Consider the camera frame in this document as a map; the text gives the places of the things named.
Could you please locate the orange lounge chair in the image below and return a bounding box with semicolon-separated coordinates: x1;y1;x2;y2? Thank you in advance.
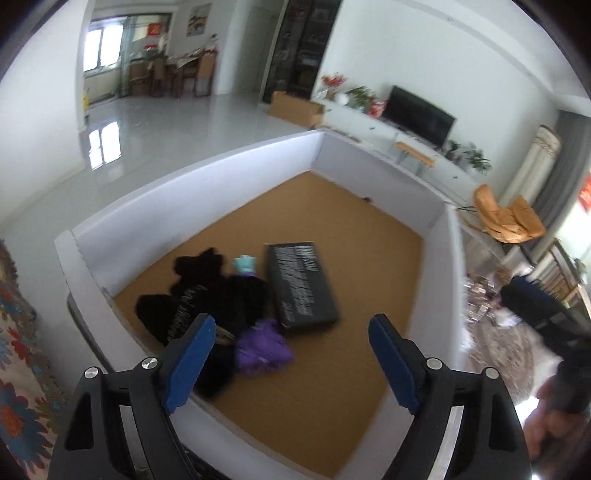
471;184;546;245

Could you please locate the wooden dining table set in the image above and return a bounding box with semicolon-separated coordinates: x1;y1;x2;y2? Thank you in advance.
129;48;218;97

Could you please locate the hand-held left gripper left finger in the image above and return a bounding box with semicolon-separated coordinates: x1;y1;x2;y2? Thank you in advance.
48;314;218;480

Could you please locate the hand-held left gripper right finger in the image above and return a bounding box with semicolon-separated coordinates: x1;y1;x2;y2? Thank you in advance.
368;314;532;480

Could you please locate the tall black display cabinet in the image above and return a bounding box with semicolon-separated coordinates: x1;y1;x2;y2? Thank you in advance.
262;0;342;104

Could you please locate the brown cardboard box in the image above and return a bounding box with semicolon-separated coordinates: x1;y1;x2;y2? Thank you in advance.
269;91;326;129

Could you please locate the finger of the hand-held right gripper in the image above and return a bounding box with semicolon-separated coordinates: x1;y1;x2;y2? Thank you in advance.
501;275;561;329

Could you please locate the grey curtain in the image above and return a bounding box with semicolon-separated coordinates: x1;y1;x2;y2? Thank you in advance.
531;110;591;232

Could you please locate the wooden slatted shelf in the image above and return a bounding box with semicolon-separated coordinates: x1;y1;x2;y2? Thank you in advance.
531;240;591;319

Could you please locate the round patterned table mat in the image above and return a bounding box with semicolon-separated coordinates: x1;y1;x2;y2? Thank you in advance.
466;314;552;400

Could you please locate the framed wall picture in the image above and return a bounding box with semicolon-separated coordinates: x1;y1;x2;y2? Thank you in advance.
187;4;212;38

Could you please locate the wooden bench with metal legs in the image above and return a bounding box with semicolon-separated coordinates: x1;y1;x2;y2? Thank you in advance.
393;141;437;178

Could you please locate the large white-walled storage box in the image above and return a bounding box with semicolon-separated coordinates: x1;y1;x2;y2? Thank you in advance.
54;129;476;480

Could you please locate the red flower bouquet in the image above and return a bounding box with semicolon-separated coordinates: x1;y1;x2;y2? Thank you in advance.
322;74;348;100

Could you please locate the leafy potted plant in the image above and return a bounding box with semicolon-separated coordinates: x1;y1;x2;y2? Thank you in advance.
462;143;491;174

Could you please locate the black printed flat box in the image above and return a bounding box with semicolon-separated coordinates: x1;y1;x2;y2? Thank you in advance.
265;241;341;334

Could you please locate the person's right hand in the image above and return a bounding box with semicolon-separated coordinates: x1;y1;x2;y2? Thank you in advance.
524;376;591;462

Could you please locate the purple crumpled bag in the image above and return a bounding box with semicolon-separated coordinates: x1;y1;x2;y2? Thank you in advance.
235;319;295;374

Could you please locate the balcony window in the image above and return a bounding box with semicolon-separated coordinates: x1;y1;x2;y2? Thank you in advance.
83;25;125;72

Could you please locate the teal plush toy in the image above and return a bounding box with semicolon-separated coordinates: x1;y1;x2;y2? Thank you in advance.
232;255;259;277

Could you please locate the green potted plant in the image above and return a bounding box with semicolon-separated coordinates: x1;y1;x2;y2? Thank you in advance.
347;86;377;112

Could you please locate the floral blanket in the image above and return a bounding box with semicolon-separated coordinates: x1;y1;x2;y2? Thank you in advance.
0;240;70;480

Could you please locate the black television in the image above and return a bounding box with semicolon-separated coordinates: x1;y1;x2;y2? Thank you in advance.
382;85;457;149

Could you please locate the white standing air conditioner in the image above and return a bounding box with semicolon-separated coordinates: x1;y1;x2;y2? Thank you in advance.
501;124;561;208

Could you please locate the white television cabinet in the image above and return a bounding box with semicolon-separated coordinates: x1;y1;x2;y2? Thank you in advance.
310;97;490;208

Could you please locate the black garment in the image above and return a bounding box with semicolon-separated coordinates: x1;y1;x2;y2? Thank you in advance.
135;248;273;400

